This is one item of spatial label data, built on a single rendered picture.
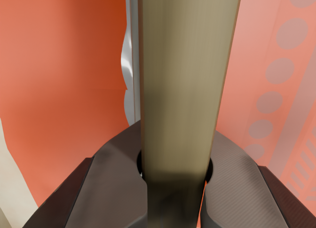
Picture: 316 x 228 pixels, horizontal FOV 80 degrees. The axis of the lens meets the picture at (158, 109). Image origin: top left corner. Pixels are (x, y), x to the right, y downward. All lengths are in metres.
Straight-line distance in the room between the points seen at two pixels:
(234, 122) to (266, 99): 0.03
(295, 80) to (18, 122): 0.27
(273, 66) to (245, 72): 0.02
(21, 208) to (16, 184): 0.05
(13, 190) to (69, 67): 0.19
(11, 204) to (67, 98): 0.20
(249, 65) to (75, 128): 0.18
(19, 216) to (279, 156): 0.35
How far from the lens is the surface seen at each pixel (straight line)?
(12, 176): 0.30
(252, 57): 0.18
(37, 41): 0.19
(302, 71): 0.20
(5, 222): 0.39
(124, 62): 0.17
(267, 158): 0.24
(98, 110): 0.19
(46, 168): 0.27
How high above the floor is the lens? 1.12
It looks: 62 degrees down
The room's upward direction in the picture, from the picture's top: 175 degrees counter-clockwise
